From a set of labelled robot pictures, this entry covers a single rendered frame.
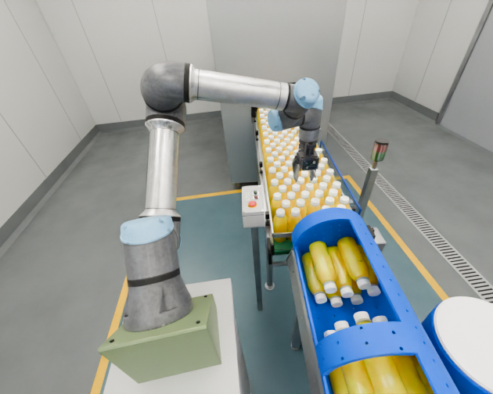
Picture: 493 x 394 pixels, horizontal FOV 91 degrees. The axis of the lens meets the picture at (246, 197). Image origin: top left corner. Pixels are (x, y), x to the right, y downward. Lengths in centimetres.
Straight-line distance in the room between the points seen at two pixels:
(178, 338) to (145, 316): 8
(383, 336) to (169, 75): 79
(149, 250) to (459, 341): 89
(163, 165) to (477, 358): 102
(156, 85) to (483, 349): 114
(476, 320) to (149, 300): 94
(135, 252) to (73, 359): 181
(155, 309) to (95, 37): 493
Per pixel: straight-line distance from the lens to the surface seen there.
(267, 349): 193
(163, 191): 72
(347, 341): 70
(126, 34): 509
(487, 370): 101
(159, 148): 75
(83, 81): 550
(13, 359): 261
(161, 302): 58
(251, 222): 112
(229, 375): 71
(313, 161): 96
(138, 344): 57
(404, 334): 72
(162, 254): 57
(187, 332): 54
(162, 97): 71
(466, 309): 108
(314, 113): 89
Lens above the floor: 184
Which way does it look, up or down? 39 degrees down
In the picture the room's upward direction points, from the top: 5 degrees counter-clockwise
